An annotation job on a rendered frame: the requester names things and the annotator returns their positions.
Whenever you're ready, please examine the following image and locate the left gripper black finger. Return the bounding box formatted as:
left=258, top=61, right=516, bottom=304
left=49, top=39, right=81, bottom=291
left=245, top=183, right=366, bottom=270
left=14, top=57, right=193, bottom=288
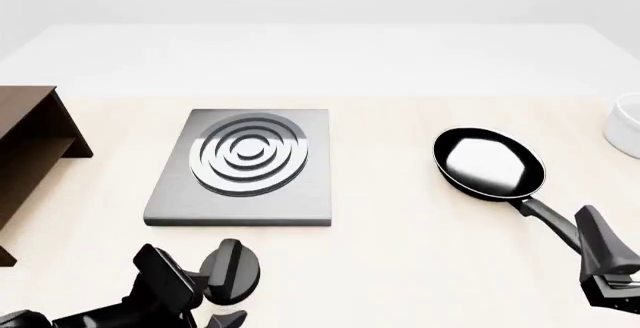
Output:
left=206, top=310, right=248, bottom=328

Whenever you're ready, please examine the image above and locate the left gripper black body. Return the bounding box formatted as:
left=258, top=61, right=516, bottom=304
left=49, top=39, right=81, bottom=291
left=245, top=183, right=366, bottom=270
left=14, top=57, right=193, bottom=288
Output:
left=51, top=283, right=202, bottom=328

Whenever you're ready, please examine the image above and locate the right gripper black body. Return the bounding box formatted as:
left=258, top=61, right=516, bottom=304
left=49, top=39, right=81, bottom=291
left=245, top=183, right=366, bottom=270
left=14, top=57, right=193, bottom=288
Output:
left=579, top=266, right=640, bottom=313

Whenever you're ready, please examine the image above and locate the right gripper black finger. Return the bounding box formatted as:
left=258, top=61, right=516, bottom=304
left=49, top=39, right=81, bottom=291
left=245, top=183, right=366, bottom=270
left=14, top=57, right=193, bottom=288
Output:
left=574, top=204, right=640, bottom=276

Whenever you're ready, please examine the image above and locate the round black stove knob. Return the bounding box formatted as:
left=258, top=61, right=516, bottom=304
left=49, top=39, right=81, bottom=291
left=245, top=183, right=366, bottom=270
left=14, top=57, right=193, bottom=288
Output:
left=199, top=238, right=262, bottom=305

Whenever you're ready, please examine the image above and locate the flat grey stove plate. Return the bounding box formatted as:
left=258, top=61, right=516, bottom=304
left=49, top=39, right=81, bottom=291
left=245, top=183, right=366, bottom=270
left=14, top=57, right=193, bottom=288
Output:
left=143, top=108, right=334, bottom=228

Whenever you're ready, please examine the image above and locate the black frying pan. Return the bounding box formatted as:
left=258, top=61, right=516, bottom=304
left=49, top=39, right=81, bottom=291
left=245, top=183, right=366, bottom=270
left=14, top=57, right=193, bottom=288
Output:
left=432, top=127, right=585, bottom=255

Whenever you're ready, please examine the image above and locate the white ceramic mug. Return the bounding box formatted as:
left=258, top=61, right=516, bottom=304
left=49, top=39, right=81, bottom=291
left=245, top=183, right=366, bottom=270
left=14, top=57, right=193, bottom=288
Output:
left=603, top=92, right=640, bottom=159

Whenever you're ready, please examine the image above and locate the dark brown wooden cabinet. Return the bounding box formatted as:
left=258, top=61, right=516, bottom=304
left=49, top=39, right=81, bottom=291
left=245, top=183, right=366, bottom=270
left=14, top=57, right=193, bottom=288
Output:
left=0, top=85, right=94, bottom=268

